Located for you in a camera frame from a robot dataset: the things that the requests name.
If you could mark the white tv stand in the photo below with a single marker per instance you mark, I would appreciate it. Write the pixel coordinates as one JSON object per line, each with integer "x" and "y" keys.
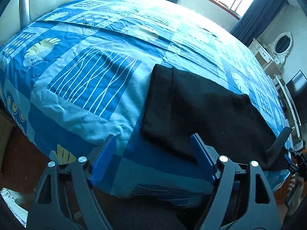
{"x": 290, "y": 105}

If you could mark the person's right hand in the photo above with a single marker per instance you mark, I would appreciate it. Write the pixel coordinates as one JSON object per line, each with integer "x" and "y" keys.
{"x": 296, "y": 198}

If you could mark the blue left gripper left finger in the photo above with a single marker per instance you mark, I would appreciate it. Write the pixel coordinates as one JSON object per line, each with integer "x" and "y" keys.
{"x": 100, "y": 158}

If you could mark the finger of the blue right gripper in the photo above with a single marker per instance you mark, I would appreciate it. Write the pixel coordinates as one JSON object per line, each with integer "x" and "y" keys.
{"x": 273, "y": 152}

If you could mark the black flat screen television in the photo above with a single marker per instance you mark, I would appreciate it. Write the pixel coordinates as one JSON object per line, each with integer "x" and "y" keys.
{"x": 297, "y": 87}

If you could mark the black studded pants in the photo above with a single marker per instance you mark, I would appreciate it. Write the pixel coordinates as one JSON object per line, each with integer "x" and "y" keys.
{"x": 180, "y": 104}

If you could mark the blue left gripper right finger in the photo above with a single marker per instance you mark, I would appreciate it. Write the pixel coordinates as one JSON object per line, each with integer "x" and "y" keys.
{"x": 203, "y": 158}

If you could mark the blue patterned bed sheet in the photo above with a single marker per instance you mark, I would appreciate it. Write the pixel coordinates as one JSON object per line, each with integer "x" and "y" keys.
{"x": 81, "y": 72}

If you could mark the right dark blue curtain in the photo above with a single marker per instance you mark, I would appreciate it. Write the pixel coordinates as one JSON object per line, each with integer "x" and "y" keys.
{"x": 256, "y": 19}

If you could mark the white oval vanity mirror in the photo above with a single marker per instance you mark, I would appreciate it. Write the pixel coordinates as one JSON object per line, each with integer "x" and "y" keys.
{"x": 282, "y": 46}

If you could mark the white dressing table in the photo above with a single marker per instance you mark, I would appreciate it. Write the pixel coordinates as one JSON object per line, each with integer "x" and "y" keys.
{"x": 268, "y": 61}

